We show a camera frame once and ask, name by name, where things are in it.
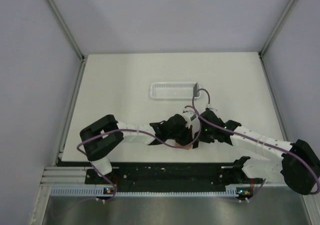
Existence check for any brown leather card holder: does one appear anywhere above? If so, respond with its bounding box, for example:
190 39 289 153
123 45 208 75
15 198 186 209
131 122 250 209
174 143 193 151

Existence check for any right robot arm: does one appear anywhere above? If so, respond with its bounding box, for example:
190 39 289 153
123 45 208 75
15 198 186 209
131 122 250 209
196 108 320 195

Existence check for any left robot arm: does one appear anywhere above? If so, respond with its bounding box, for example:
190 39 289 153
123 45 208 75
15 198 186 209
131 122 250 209
79 111 201 184

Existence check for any white plastic basket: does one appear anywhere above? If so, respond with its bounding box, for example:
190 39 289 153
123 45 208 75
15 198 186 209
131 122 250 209
149 82 201 101

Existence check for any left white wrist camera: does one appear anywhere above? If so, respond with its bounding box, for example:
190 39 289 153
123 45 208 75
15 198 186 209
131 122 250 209
181 105 197 128

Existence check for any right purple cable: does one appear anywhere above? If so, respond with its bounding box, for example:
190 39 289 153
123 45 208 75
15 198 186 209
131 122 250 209
191 87 320 203

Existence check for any grey slotted cable duct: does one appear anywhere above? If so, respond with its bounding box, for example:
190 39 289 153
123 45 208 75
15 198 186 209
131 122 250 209
49 182 254 198

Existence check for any right aluminium frame post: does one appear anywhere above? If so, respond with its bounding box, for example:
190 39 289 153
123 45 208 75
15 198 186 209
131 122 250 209
258 0 299 60

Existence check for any aluminium frame post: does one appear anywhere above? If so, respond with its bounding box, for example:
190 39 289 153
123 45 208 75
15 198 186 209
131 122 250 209
45 0 85 61
258 0 299 60

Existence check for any left aluminium frame post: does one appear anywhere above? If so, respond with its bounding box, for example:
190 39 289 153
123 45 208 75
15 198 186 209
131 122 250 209
45 0 85 61

